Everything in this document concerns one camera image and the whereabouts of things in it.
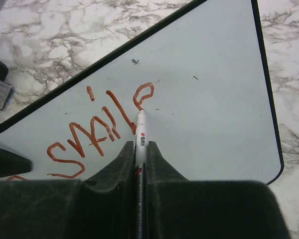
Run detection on red capped whiteboard marker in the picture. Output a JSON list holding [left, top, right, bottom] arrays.
[[130, 110, 148, 239]]

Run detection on white whiteboard black frame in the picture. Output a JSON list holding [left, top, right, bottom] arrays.
[[0, 0, 284, 183]]

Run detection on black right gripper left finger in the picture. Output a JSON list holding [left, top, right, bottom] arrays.
[[0, 141, 134, 239]]

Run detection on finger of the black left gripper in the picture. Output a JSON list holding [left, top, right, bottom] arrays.
[[0, 148, 32, 178]]

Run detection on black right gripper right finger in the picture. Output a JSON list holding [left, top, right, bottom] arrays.
[[146, 141, 290, 239]]

